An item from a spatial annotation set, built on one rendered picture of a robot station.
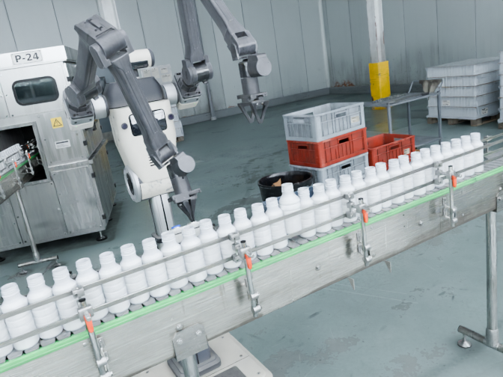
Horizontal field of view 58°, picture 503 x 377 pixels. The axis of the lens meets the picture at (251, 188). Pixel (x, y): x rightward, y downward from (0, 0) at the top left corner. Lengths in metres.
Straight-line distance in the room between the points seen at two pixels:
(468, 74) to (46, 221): 6.63
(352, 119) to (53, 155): 2.92
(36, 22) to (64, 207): 8.86
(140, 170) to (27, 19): 11.68
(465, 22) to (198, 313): 12.26
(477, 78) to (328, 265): 7.01
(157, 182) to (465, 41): 11.81
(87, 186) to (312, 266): 3.69
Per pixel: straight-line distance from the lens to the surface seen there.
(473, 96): 8.38
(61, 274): 1.26
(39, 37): 13.37
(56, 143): 4.92
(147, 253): 1.30
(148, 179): 1.86
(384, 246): 1.75
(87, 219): 5.05
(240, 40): 1.53
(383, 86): 11.50
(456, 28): 13.34
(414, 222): 1.84
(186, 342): 1.40
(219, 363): 2.27
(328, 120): 3.79
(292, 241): 1.53
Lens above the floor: 1.60
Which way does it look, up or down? 16 degrees down
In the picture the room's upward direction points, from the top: 9 degrees counter-clockwise
